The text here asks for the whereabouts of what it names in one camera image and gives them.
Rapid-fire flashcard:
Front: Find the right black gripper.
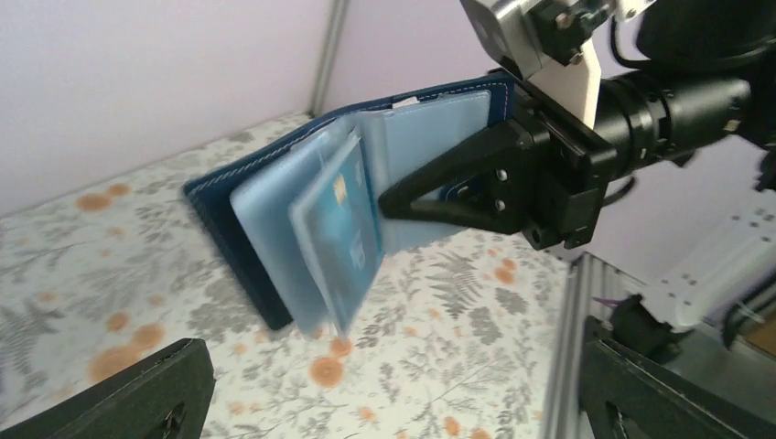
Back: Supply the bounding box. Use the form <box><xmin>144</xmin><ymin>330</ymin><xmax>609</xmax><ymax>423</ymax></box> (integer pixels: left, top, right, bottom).
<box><xmin>379</xmin><ymin>76</ymin><xmax>616</xmax><ymax>250</ymax></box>

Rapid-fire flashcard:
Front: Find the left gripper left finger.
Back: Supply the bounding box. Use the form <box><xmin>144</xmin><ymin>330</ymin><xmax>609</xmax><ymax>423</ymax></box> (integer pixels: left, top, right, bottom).
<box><xmin>1</xmin><ymin>338</ymin><xmax>216</xmax><ymax>439</ymax></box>

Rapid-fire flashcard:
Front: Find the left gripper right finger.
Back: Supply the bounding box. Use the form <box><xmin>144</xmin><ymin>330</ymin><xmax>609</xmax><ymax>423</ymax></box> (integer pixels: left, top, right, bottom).
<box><xmin>580</xmin><ymin>339</ymin><xmax>775</xmax><ymax>438</ymax></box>

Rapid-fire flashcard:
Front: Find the blue card holder wallet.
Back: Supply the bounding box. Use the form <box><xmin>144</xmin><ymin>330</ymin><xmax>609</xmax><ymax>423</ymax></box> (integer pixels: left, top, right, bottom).
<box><xmin>182</xmin><ymin>72</ymin><xmax>516</xmax><ymax>334</ymax></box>

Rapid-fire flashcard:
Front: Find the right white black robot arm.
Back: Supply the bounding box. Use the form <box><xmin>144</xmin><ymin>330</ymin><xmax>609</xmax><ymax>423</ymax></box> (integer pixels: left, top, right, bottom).
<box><xmin>379</xmin><ymin>1</ymin><xmax>775</xmax><ymax>250</ymax></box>

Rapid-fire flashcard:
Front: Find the floral patterned table mat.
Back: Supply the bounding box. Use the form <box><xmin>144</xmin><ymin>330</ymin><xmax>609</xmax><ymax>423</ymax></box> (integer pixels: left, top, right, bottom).
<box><xmin>1</xmin><ymin>114</ymin><xmax>567</xmax><ymax>438</ymax></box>

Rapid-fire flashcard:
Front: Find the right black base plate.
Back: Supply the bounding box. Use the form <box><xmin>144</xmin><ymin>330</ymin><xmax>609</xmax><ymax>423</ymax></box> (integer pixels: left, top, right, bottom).
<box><xmin>582</xmin><ymin>294</ymin><xmax>693</xmax><ymax>365</ymax></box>

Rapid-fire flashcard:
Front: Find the aluminium rail frame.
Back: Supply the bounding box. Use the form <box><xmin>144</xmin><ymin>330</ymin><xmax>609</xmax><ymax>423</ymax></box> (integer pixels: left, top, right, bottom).
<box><xmin>539</xmin><ymin>252</ymin><xmax>646</xmax><ymax>439</ymax></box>

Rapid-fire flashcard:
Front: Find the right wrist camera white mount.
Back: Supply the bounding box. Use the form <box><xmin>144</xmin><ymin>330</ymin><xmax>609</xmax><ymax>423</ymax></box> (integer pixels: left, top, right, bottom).
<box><xmin>460</xmin><ymin>0</ymin><xmax>652</xmax><ymax>128</ymax></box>

